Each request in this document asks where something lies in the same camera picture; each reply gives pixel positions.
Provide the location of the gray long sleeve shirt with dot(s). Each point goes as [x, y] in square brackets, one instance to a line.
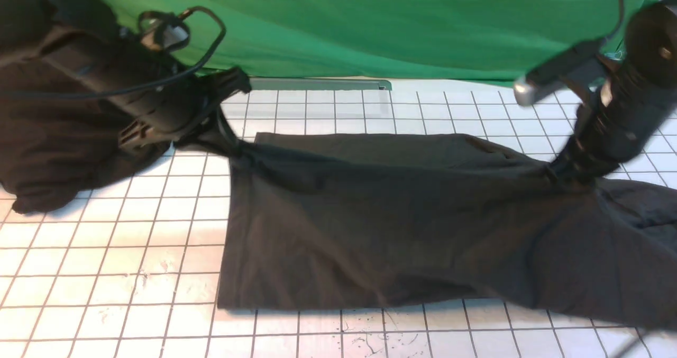
[322, 222]

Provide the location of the green backdrop cloth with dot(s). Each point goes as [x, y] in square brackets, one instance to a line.
[473, 40]

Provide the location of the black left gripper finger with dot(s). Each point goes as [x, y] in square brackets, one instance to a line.
[219, 137]

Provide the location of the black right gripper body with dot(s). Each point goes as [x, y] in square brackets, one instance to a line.
[615, 123]

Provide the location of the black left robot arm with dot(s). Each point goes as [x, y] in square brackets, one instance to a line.
[33, 28]

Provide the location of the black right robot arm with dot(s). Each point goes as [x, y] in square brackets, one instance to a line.
[650, 34]

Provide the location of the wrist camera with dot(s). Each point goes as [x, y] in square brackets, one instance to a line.
[162, 32]
[575, 68]

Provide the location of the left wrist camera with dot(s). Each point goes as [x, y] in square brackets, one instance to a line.
[162, 32]

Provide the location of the gray metal bar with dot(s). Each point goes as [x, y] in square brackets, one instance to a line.
[319, 84]

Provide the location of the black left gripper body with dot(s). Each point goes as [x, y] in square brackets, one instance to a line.
[172, 112]

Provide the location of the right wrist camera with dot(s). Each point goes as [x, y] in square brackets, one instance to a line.
[575, 68]

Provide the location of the black crumpled cloth pile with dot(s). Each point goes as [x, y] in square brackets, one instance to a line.
[53, 150]

